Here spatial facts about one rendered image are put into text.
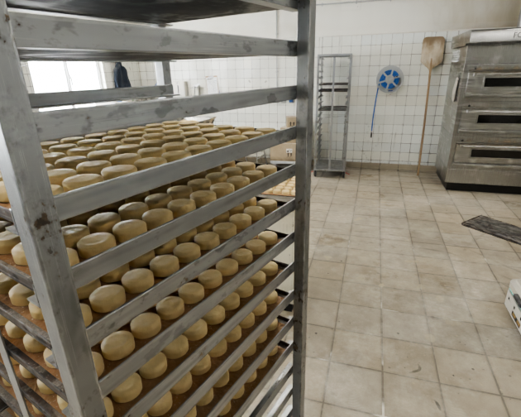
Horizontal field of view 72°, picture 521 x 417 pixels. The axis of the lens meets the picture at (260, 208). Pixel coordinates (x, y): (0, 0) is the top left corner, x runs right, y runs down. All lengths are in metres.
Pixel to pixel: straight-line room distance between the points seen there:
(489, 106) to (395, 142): 1.57
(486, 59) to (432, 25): 1.24
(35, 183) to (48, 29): 0.16
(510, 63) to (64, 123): 5.35
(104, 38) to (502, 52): 5.21
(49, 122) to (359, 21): 6.05
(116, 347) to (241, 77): 6.27
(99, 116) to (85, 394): 0.34
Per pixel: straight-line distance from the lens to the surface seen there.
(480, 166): 5.55
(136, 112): 0.51
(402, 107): 6.36
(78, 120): 0.46
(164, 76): 1.12
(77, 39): 0.47
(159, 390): 0.69
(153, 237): 0.55
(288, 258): 2.44
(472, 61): 5.42
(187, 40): 0.58
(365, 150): 6.45
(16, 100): 0.40
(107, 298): 0.59
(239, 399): 1.03
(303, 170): 0.87
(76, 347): 0.50
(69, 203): 0.47
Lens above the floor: 1.64
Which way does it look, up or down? 21 degrees down
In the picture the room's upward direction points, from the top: 1 degrees counter-clockwise
